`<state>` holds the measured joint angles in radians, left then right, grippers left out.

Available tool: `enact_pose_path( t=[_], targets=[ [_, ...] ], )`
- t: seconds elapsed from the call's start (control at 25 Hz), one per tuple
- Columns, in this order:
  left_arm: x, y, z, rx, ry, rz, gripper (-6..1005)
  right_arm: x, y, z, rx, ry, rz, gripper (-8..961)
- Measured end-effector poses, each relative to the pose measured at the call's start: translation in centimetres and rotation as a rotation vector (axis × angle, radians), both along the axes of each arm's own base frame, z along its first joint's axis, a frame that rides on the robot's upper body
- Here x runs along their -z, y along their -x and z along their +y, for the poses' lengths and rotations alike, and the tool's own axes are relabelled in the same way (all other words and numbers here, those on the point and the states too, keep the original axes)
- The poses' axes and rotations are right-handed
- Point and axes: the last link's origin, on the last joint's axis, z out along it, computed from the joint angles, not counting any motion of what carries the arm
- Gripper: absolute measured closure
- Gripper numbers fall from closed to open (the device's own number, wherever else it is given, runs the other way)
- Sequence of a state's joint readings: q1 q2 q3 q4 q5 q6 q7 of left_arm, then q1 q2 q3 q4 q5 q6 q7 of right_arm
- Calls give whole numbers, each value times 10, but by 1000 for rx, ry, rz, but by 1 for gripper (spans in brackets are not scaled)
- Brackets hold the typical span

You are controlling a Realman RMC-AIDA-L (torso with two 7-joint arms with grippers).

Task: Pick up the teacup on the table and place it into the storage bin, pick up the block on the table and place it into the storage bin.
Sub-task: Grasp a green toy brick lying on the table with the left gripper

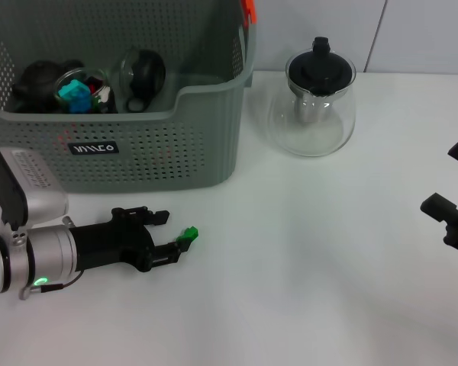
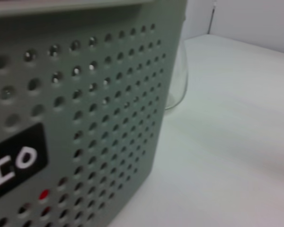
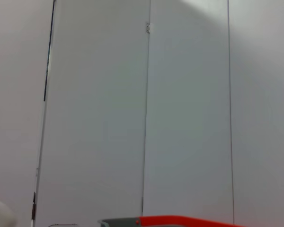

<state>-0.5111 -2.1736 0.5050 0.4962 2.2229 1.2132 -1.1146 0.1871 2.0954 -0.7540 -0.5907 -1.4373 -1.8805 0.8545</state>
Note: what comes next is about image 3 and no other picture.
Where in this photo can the small grey wall hinge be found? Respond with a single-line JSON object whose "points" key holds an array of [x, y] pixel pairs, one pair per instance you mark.
{"points": [[147, 27]]}

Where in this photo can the dark wall hinge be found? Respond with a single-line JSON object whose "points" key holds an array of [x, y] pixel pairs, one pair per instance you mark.
{"points": [[33, 210]]}

